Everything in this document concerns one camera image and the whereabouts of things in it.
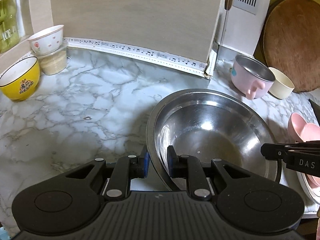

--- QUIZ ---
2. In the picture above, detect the pink bear-shaped plate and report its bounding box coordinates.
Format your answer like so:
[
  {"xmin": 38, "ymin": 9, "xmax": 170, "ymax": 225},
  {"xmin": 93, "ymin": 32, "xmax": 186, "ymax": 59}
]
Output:
[{"xmin": 287, "ymin": 113, "xmax": 319, "ymax": 190}]

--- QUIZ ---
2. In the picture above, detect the white ceramic plate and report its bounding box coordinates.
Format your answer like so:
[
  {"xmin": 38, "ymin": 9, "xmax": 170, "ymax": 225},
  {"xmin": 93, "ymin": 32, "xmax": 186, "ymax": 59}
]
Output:
[{"xmin": 297, "ymin": 172, "xmax": 320, "ymax": 204}]

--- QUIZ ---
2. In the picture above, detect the stainless steel bowl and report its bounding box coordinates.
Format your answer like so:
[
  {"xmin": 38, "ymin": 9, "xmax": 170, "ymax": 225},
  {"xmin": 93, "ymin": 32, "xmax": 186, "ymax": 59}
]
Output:
[{"xmin": 146, "ymin": 89, "xmax": 281, "ymax": 191}]

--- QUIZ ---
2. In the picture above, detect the cream plastic bowl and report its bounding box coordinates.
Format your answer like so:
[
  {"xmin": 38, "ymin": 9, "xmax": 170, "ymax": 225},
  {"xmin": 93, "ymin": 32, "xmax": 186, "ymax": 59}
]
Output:
[{"xmin": 268, "ymin": 67, "xmax": 295, "ymax": 100}]

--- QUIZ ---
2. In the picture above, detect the pink steel-lined pot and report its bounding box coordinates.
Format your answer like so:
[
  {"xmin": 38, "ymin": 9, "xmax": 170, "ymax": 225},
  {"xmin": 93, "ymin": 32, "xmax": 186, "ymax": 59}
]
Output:
[{"xmin": 231, "ymin": 55, "xmax": 276, "ymax": 100}]

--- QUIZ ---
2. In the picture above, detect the black gas stove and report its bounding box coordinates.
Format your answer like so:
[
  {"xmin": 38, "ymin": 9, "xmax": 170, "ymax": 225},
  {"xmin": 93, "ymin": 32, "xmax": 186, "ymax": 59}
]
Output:
[{"xmin": 309, "ymin": 99, "xmax": 320, "ymax": 125}]

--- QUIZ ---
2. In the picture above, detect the round wooden cutting board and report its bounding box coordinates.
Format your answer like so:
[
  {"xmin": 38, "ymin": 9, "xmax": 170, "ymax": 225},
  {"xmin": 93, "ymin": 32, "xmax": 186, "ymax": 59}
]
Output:
[{"xmin": 261, "ymin": 0, "xmax": 319, "ymax": 93}]

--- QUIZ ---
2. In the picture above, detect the yellow ceramic bowl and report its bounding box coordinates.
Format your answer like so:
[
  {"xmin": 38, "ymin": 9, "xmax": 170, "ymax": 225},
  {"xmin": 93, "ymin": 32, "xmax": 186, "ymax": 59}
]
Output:
[{"xmin": 1, "ymin": 56, "xmax": 40, "ymax": 101}]

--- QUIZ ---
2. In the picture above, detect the white floral bowl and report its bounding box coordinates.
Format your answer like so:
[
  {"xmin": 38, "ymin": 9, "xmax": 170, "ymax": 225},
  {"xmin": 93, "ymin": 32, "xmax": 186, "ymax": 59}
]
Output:
[{"xmin": 27, "ymin": 24, "xmax": 64, "ymax": 56}]

